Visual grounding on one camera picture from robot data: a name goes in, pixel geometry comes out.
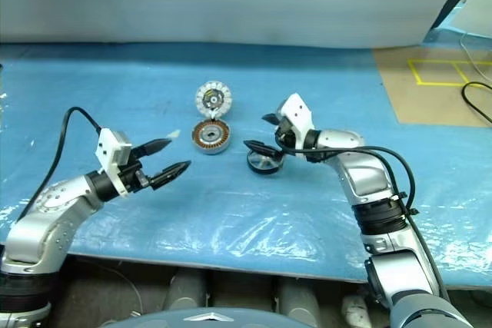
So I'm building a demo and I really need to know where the grey rounded cylinder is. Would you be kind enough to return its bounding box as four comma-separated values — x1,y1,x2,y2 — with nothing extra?
276,277,321,318
165,268,209,310

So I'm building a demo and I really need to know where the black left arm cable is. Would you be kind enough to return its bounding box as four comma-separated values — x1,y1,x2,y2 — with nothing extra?
17,107,104,225

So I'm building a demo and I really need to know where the white motor stator disc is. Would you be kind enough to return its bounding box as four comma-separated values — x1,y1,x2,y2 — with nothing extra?
194,79,231,119

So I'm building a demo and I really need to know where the silver stator with copper windings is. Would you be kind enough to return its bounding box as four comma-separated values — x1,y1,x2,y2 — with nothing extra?
191,119,233,156

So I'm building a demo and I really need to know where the blue plastic table sheet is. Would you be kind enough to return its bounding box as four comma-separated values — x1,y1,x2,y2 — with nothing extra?
0,41,492,289

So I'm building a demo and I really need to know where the black silver motor rotor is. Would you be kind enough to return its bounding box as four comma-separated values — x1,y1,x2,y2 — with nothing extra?
245,147,287,177

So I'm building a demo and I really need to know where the grey robot torso with logo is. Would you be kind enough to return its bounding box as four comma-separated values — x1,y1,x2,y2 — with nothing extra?
102,306,309,328

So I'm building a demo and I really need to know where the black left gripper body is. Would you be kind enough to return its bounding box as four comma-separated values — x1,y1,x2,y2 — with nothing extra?
117,150,155,194

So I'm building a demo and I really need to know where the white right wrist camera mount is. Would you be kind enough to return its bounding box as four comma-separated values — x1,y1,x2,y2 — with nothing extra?
276,92,317,149

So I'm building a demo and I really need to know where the white board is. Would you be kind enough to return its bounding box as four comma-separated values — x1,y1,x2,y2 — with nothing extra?
454,0,492,37

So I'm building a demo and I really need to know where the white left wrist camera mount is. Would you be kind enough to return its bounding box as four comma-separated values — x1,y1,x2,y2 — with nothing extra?
94,127,134,199

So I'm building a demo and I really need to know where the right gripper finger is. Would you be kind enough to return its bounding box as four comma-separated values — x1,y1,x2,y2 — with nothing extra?
261,111,284,127
243,139,297,157

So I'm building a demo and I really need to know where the black cable on cardboard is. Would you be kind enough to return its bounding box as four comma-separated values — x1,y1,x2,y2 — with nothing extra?
461,81,492,128

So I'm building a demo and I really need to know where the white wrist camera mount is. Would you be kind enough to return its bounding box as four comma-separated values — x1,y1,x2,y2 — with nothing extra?
94,127,134,199
276,92,317,149

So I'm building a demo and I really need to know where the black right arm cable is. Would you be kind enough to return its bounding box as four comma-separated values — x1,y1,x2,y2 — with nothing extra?
274,131,453,302

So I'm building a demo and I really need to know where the brown cardboard sheet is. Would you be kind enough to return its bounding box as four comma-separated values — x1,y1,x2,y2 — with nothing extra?
371,46,492,128

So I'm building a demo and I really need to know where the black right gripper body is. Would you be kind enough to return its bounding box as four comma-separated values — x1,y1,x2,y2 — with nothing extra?
274,118,298,153

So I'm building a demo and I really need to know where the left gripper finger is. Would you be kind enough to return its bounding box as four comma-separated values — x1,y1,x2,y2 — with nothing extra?
149,159,192,191
131,137,173,161

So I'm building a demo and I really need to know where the thin white cable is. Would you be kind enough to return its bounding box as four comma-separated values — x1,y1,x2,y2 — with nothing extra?
459,31,492,83

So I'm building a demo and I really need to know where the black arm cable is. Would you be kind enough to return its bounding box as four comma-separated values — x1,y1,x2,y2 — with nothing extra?
17,107,104,225
274,131,453,302

